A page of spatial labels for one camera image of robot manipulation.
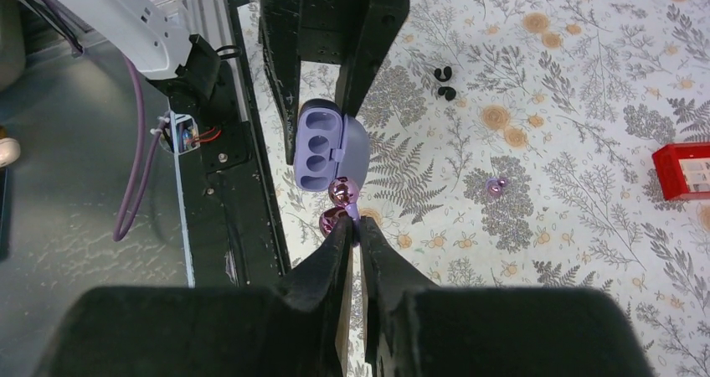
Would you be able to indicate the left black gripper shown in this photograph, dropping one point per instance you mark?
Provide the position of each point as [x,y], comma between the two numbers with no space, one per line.
[356,34]

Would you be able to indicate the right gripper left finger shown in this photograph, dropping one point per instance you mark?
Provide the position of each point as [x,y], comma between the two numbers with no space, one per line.
[295,328]

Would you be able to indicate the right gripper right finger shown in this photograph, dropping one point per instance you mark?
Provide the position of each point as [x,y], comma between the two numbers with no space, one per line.
[417,328]

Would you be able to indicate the lavender earbud charging case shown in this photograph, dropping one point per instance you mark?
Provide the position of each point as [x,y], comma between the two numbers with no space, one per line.
[329,145]

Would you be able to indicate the purple earbud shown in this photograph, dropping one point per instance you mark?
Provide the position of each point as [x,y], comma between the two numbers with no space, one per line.
[344,194]
[496,186]

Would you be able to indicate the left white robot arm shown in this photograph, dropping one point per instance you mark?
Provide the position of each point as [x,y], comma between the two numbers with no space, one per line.
[165,53]

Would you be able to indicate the black earbud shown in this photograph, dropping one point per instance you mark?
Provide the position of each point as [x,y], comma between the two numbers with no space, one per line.
[449,93]
[443,74]

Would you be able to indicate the floral patterned mat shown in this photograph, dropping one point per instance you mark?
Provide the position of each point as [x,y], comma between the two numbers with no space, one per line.
[567,100]

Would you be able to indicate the red open box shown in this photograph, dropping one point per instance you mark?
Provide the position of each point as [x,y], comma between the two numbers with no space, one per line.
[683,170]

